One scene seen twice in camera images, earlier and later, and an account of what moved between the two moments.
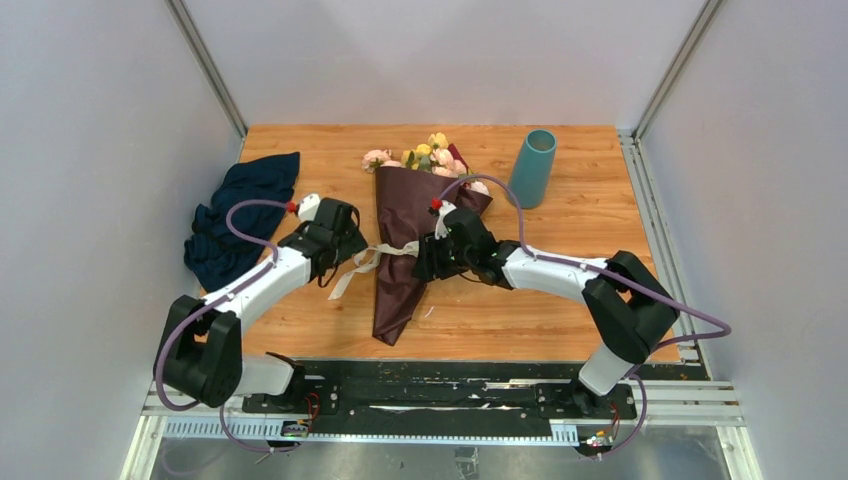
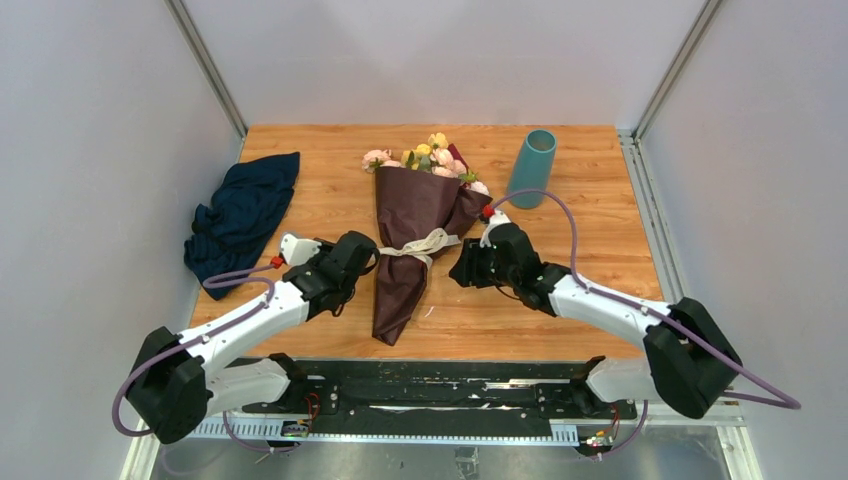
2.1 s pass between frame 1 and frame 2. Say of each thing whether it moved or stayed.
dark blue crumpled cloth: stayed
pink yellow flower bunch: stayed
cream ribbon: moved
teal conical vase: stayed
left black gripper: moved
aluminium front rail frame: stayed
